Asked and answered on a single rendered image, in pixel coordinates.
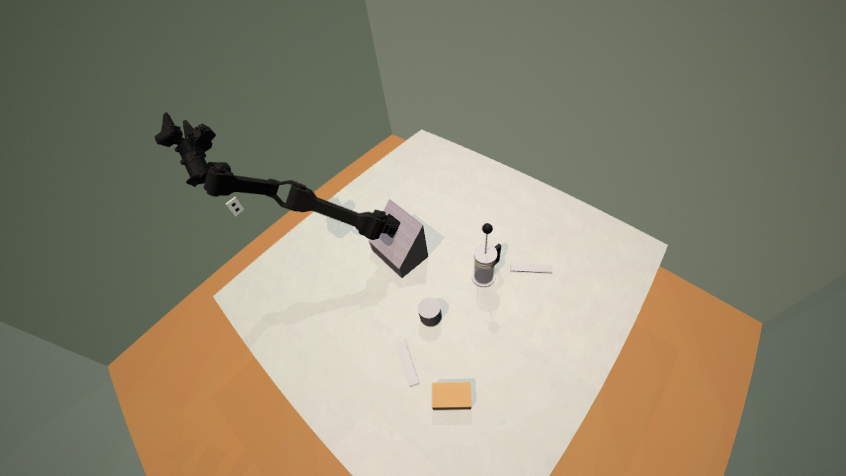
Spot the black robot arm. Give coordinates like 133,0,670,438
185,124,400,240

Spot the glass french press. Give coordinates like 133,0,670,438
472,223,502,287

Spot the tan cube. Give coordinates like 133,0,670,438
431,382,472,410

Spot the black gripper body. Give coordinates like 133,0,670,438
155,125,212,167

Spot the black cylinder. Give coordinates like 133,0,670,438
418,297,442,327

